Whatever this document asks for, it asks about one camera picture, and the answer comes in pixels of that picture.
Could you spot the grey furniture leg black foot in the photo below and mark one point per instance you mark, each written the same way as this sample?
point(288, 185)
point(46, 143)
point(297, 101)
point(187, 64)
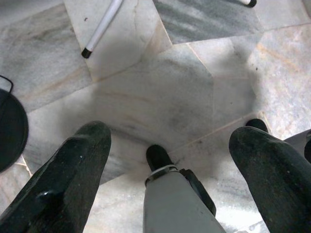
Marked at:
point(170, 206)
point(257, 124)

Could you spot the black round object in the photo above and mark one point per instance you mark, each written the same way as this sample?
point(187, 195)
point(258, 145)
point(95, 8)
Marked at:
point(11, 131)

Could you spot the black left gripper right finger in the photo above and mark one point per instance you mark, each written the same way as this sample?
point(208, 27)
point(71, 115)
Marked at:
point(274, 174)

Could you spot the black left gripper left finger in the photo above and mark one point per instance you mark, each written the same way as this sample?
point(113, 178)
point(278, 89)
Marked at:
point(70, 174)

